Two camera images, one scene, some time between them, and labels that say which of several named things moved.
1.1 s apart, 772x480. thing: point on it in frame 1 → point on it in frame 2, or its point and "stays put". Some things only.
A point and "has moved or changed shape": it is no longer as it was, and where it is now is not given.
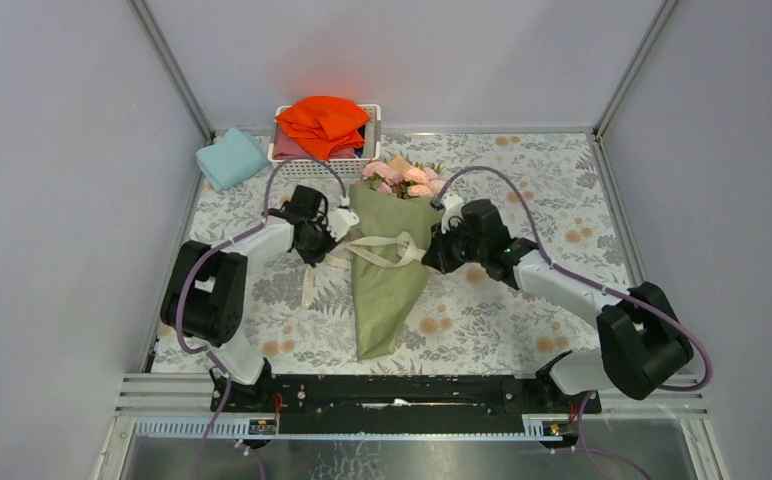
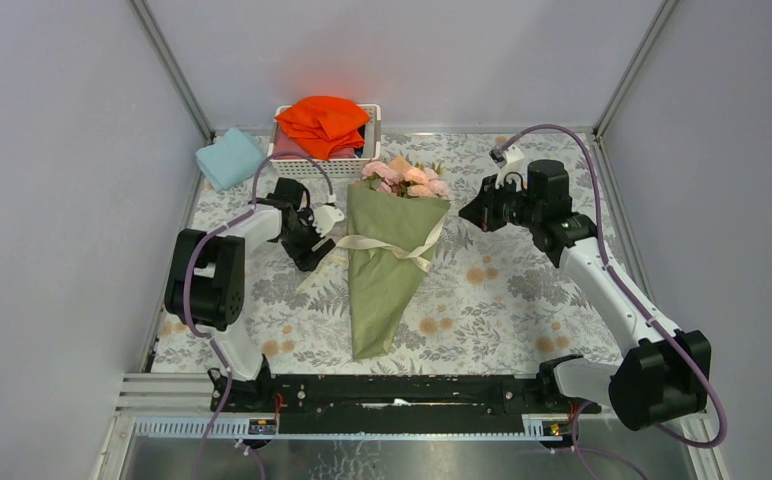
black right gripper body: [441, 249] → [492, 207]
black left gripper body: [319, 244] stays put
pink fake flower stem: [388, 174] stays put
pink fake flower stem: [428, 177] stays put
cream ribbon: [397, 237] has moved or changed shape
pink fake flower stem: [432, 188] stays put
